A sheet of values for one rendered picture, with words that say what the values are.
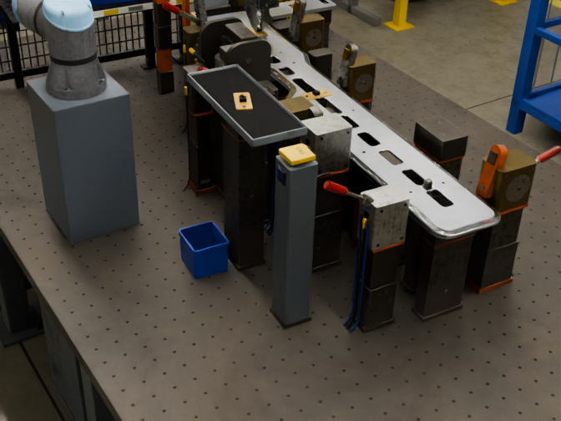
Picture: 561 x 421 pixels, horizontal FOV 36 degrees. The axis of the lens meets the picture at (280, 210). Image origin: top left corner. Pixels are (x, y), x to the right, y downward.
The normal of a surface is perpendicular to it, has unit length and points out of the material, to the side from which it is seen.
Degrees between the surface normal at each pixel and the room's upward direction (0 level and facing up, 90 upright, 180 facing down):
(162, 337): 0
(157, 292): 0
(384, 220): 90
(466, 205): 0
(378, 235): 90
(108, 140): 90
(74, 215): 90
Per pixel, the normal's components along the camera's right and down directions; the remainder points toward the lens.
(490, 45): 0.03, -0.83
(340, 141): 0.47, 0.51
